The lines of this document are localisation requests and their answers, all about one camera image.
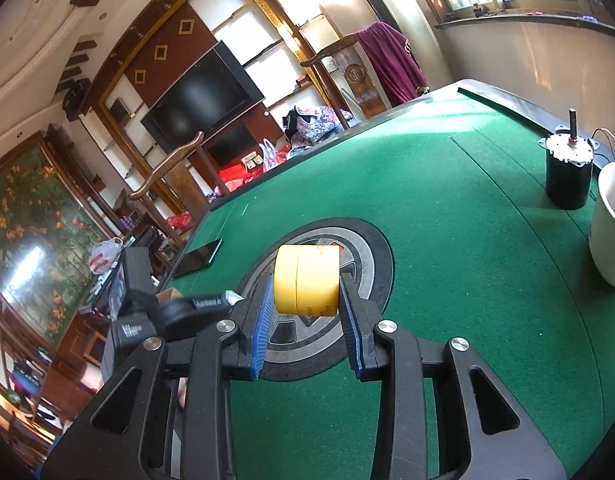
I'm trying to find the cardboard box tray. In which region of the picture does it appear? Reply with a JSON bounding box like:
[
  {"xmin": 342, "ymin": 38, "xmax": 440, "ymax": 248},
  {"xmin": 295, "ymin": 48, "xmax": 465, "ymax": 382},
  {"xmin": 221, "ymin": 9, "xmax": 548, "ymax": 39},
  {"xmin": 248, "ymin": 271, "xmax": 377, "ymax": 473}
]
[{"xmin": 156, "ymin": 287, "xmax": 183, "ymax": 304}]

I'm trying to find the wooden chair with maroon cloth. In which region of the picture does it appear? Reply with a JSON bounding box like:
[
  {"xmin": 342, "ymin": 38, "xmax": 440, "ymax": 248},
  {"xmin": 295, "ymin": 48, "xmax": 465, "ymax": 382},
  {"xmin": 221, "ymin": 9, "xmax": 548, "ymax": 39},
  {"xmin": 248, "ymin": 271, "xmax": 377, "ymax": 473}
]
[{"xmin": 300, "ymin": 34, "xmax": 391, "ymax": 122}]

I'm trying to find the wooden armchair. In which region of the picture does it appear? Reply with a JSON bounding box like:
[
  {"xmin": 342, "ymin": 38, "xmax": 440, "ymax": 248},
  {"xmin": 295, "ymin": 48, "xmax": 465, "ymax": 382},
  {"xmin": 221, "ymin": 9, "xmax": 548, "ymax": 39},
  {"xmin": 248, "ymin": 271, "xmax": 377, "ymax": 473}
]
[{"xmin": 129, "ymin": 131, "xmax": 210, "ymax": 222}]

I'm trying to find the white ceramic mug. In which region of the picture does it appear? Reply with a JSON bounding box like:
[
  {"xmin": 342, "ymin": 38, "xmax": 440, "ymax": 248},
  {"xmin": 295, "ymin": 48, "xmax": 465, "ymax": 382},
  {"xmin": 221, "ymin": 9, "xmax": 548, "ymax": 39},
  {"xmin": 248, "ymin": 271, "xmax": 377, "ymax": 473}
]
[{"xmin": 589, "ymin": 162, "xmax": 615, "ymax": 287}]

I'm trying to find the black cylindrical motor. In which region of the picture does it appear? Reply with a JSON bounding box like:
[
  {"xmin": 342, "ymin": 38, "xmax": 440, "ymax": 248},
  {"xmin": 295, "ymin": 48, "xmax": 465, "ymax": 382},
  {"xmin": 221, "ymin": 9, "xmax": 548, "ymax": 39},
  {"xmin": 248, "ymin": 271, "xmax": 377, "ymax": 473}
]
[{"xmin": 537, "ymin": 108, "xmax": 598, "ymax": 210}]

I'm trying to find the pile of clothes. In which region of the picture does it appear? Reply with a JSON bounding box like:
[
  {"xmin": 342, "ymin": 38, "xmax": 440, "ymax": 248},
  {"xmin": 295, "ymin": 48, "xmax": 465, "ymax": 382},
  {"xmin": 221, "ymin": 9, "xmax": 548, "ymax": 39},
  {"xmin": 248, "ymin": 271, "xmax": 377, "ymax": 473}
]
[{"xmin": 283, "ymin": 106, "xmax": 343, "ymax": 148}]

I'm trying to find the maroon cloth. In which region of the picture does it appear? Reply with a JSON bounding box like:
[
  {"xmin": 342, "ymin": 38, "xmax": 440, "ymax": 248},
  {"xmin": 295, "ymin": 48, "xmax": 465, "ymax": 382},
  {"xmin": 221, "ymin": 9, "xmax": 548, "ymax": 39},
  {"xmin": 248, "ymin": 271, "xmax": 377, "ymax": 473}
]
[{"xmin": 355, "ymin": 22, "xmax": 430, "ymax": 106}]

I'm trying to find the white red plastic bag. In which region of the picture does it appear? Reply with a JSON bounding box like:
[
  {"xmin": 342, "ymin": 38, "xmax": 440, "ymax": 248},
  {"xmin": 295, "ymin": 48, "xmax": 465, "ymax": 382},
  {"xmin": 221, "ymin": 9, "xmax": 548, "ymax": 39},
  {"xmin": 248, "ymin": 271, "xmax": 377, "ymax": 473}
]
[{"xmin": 87, "ymin": 237, "xmax": 123, "ymax": 275}]

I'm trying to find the black smartphone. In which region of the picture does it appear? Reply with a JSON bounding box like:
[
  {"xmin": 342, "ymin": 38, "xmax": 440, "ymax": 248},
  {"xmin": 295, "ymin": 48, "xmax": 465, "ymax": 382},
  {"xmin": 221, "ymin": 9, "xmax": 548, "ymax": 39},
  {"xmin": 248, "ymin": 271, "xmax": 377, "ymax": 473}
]
[{"xmin": 173, "ymin": 238, "xmax": 223, "ymax": 278}]

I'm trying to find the flower landscape painting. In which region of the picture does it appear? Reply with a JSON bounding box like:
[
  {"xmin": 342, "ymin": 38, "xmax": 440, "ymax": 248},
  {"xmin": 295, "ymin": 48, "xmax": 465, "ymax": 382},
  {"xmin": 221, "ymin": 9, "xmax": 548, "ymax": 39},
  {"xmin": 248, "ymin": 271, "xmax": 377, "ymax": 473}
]
[{"xmin": 0, "ymin": 133, "xmax": 108, "ymax": 347}]

